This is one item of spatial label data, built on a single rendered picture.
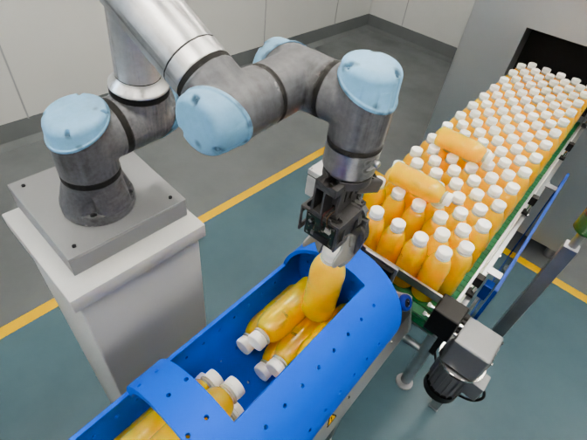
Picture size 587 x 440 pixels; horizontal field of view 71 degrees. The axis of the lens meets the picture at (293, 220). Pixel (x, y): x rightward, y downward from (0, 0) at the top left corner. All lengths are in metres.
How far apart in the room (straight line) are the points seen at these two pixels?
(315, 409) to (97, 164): 0.59
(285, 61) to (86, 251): 0.57
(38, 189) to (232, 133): 0.68
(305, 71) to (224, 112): 0.14
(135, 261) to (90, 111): 0.31
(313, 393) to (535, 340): 1.99
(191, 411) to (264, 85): 0.45
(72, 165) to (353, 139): 0.54
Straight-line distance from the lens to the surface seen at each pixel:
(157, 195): 0.99
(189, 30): 0.49
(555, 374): 2.54
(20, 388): 2.22
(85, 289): 0.91
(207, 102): 0.44
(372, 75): 0.48
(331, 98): 0.51
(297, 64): 0.53
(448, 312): 1.12
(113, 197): 0.91
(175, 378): 0.69
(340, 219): 0.59
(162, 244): 0.95
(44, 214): 1.00
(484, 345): 1.30
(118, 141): 0.86
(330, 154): 0.54
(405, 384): 2.13
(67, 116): 0.85
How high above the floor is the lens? 1.85
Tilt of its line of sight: 44 degrees down
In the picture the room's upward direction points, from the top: 8 degrees clockwise
